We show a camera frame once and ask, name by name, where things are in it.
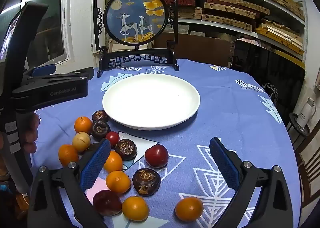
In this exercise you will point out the brown wooden chair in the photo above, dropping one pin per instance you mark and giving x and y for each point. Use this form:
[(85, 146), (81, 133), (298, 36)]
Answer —
[(310, 173)]

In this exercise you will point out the white wall shelf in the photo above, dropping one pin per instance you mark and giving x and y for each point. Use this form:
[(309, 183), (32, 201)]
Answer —
[(225, 25)]

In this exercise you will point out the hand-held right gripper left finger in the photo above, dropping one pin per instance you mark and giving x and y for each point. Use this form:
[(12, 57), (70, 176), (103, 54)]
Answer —
[(96, 165)]

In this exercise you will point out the round deer screen ornament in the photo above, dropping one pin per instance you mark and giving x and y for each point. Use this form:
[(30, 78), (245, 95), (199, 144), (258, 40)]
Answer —
[(135, 17)]

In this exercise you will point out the round black side table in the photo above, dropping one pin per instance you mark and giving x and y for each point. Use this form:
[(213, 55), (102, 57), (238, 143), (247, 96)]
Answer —
[(297, 130)]

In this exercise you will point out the white framed window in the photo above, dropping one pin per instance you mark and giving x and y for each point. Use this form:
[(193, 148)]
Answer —
[(50, 17)]

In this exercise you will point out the brown cardboard box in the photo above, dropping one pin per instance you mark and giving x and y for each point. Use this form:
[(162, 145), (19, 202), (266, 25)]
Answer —
[(200, 49)]

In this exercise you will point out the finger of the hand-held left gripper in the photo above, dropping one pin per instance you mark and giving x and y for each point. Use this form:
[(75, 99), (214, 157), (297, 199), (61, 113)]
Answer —
[(45, 69), (72, 75)]

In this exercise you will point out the shelf of boxes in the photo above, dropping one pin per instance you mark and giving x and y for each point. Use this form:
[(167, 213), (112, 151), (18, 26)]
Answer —
[(230, 10)]

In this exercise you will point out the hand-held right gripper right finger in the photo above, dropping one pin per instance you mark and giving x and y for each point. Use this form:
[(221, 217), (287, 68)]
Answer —
[(223, 163)]

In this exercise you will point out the blue printed tablecloth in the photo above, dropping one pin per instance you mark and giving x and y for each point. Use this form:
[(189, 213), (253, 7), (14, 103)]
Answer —
[(225, 117)]

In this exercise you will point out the tan longan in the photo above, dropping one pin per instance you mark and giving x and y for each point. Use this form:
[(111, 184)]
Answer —
[(81, 141)]

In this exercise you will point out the person's left hand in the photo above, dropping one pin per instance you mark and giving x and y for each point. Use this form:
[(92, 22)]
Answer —
[(32, 130)]

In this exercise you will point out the white round plate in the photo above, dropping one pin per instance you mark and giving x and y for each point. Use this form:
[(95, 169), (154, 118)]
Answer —
[(150, 100)]

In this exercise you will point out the white thermos jug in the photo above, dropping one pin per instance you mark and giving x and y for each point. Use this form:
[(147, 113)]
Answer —
[(305, 112)]

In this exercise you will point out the dark brown water chestnut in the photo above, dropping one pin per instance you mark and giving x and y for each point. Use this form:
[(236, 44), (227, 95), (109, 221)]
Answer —
[(146, 182), (126, 149), (100, 129), (100, 115)]

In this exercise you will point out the black folding panel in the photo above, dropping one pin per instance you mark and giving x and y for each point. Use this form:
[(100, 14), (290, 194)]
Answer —
[(270, 67)]

